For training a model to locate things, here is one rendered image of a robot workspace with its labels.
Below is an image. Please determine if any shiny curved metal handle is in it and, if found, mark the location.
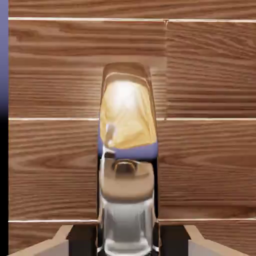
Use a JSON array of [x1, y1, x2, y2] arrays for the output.
[[96, 62, 160, 256]]

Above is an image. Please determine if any wooden cabinet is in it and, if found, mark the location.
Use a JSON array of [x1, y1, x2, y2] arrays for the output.
[[8, 0, 256, 256]]

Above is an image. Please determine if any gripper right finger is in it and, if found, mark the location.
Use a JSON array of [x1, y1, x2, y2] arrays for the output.
[[158, 224, 248, 256]]

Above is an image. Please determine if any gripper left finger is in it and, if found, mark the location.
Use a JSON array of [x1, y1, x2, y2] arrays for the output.
[[8, 224, 99, 256]]

